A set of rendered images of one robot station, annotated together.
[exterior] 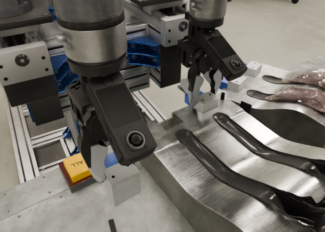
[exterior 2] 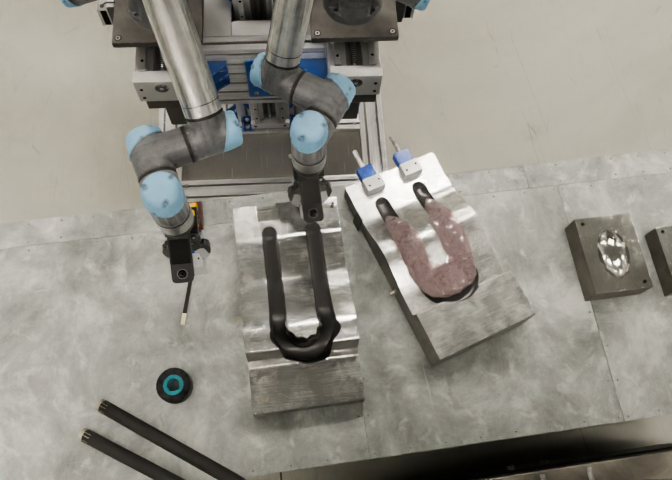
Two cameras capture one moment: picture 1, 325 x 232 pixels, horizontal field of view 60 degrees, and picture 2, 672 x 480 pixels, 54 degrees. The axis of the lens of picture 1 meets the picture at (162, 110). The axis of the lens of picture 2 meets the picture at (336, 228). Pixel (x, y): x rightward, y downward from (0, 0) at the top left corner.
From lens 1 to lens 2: 117 cm
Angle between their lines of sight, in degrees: 34
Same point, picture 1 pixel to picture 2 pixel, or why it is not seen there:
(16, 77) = (154, 97)
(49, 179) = not seen: hidden behind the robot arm
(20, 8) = not seen: hidden behind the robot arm
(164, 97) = (423, 33)
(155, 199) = (231, 269)
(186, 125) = (278, 224)
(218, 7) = (308, 169)
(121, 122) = (178, 262)
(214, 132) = (296, 241)
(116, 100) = (179, 248)
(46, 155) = not seen: hidden behind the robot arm
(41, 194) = (151, 225)
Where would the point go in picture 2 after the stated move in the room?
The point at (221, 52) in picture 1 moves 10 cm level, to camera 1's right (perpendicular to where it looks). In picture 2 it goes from (306, 198) to (346, 216)
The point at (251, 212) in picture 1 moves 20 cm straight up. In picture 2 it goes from (257, 322) to (249, 300)
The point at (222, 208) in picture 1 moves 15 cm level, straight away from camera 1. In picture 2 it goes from (246, 310) to (294, 267)
